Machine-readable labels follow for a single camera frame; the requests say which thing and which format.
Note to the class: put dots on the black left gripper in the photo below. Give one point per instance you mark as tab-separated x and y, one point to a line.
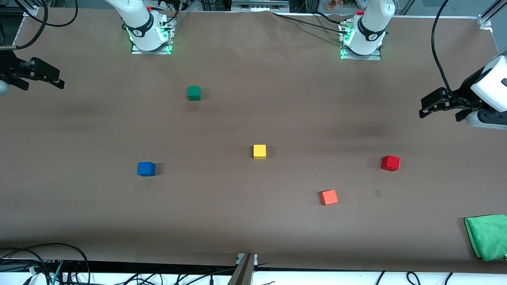
462	95

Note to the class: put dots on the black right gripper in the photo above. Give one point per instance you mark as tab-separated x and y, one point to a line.
8	68

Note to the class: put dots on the red cube block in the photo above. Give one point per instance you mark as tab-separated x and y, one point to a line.
390	163

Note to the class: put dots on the blue cube block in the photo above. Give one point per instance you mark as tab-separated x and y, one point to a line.
145	169

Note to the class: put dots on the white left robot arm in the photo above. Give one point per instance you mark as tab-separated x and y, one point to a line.
370	23

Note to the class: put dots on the orange cube block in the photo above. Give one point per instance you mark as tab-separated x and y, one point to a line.
328	197

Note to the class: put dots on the orange background object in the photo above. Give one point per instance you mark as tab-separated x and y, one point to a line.
332	4

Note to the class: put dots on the green folded cloth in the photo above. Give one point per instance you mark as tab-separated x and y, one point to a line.
489	236

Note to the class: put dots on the green cube block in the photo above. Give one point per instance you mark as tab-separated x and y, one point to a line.
194	93

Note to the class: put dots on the brown paper table cover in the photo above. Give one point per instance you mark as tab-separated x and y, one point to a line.
158	221

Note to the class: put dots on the yellow cube block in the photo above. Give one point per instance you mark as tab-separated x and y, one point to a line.
259	151

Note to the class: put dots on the silver corner bracket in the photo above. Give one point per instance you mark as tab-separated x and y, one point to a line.
484	21
32	11

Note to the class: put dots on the aluminium frame rail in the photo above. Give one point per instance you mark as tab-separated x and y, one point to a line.
495	10

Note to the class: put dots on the aluminium frame beam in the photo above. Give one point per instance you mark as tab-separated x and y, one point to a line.
257	4

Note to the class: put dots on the small silver mounting bracket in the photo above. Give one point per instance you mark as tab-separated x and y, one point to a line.
239	259

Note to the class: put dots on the aluminium profile post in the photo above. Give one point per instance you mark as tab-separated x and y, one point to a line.
243	275

